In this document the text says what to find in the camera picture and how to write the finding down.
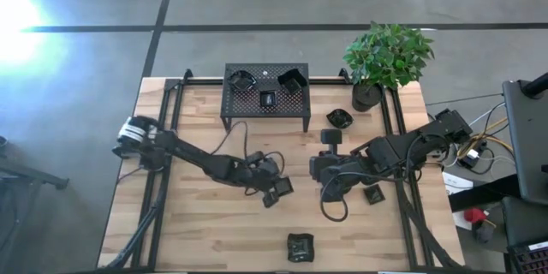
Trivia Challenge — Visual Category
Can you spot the black monitor stand pole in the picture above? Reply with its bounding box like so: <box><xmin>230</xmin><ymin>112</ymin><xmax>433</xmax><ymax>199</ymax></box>
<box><xmin>520</xmin><ymin>71</ymin><xmax>548</xmax><ymax>98</ymax></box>

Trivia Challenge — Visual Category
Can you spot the black plant pot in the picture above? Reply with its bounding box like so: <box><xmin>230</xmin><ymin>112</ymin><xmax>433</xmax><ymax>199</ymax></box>
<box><xmin>351</xmin><ymin>81</ymin><xmax>384</xmax><ymax>113</ymax></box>

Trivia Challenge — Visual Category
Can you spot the white cable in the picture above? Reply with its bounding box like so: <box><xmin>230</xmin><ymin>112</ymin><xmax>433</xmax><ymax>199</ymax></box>
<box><xmin>441</xmin><ymin>101</ymin><xmax>507</xmax><ymax>169</ymax></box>

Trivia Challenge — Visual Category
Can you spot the red round object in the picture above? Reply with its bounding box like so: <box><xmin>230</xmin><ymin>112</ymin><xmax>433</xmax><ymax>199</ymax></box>
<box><xmin>464</xmin><ymin>207</ymin><xmax>487</xmax><ymax>225</ymax></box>

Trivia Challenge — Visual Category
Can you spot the white paper sheet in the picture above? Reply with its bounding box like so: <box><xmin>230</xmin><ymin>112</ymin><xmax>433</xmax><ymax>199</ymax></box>
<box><xmin>443</xmin><ymin>172</ymin><xmax>474</xmax><ymax>196</ymax></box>
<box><xmin>452</xmin><ymin>210</ymin><xmax>472</xmax><ymax>230</ymax></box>

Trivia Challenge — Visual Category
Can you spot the yellow cable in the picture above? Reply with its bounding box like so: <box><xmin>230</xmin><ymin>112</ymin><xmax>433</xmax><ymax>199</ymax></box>
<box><xmin>456</xmin><ymin>117</ymin><xmax>515</xmax><ymax>160</ymax></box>

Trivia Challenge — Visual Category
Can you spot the dark grey round object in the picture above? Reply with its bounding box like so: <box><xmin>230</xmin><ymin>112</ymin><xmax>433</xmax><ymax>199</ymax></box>
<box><xmin>473</xmin><ymin>221</ymin><xmax>497</xmax><ymax>243</ymax></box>

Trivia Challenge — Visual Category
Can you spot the black desk beam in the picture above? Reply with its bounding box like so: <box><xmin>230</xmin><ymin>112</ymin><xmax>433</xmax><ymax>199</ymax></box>
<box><xmin>448</xmin><ymin>174</ymin><xmax>521</xmax><ymax>213</ymax></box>

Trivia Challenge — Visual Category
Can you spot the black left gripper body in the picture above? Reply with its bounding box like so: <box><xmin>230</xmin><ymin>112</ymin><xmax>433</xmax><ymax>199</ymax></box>
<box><xmin>241</xmin><ymin>152</ymin><xmax>283</xmax><ymax>192</ymax></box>

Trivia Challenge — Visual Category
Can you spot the black perforated metal shelf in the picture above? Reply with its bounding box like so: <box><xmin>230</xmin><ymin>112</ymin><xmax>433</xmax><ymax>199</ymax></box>
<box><xmin>220</xmin><ymin>63</ymin><xmax>312</xmax><ymax>134</ymax></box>

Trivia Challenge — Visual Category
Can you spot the black wavy square plate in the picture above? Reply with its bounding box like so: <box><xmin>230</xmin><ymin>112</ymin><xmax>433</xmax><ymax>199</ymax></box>
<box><xmin>286</xmin><ymin>232</ymin><xmax>316</xmax><ymax>264</ymax></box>

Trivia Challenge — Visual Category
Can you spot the small black square plate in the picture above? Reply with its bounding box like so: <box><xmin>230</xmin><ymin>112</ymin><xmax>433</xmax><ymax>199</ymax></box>
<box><xmin>363</xmin><ymin>183</ymin><xmax>386</xmax><ymax>206</ymax></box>
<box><xmin>273</xmin><ymin>176</ymin><xmax>295</xmax><ymax>197</ymax></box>
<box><xmin>259</xmin><ymin>90</ymin><xmax>278</xmax><ymax>108</ymax></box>

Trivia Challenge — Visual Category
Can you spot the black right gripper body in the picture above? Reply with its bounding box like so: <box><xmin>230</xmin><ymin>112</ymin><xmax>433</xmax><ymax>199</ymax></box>
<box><xmin>310</xmin><ymin>153</ymin><xmax>369</xmax><ymax>189</ymax></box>

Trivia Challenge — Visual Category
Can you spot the black power adapter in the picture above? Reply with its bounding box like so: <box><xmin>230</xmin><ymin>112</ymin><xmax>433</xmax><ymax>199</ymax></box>
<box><xmin>460</xmin><ymin>147</ymin><xmax>483</xmax><ymax>169</ymax></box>

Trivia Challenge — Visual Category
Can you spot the black tripod stand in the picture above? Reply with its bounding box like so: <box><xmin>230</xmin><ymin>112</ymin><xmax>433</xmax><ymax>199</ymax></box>
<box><xmin>0</xmin><ymin>135</ymin><xmax>70</xmax><ymax>274</ymax></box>

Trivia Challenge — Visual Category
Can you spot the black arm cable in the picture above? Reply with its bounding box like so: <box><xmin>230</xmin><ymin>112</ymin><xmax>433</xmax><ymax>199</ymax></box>
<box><xmin>211</xmin><ymin>120</ymin><xmax>287</xmax><ymax>198</ymax></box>
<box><xmin>319</xmin><ymin>134</ymin><xmax>449</xmax><ymax>223</ymax></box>

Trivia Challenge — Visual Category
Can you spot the green leafy plant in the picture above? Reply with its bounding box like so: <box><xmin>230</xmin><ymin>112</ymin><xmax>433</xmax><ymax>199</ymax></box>
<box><xmin>342</xmin><ymin>20</ymin><xmax>436</xmax><ymax>91</ymax></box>

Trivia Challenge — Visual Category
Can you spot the dark grey seat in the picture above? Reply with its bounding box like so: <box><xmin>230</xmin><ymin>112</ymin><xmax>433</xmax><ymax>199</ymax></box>
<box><xmin>500</xmin><ymin>195</ymin><xmax>548</xmax><ymax>247</ymax></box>

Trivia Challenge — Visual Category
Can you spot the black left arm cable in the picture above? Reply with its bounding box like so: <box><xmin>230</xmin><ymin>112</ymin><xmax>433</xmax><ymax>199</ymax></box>
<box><xmin>211</xmin><ymin>120</ymin><xmax>287</xmax><ymax>198</ymax></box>

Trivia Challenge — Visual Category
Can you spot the black aluminium table frame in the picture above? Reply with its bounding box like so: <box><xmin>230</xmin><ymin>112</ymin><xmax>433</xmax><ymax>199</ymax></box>
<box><xmin>102</xmin><ymin>68</ymin><xmax>467</xmax><ymax>273</ymax></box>

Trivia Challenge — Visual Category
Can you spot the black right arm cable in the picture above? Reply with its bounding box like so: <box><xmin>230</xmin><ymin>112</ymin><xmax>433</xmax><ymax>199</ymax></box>
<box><xmin>319</xmin><ymin>134</ymin><xmax>449</xmax><ymax>223</ymax></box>

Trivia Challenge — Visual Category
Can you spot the dark grey monitor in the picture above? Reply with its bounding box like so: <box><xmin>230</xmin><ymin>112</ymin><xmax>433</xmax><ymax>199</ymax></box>
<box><xmin>501</xmin><ymin>77</ymin><xmax>548</xmax><ymax>206</ymax></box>

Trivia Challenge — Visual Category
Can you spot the black round pot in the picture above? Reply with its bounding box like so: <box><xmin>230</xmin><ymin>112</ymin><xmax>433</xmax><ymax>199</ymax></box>
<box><xmin>226</xmin><ymin>69</ymin><xmax>259</xmax><ymax>92</ymax></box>
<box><xmin>325</xmin><ymin>108</ymin><xmax>355</xmax><ymax>130</ymax></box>

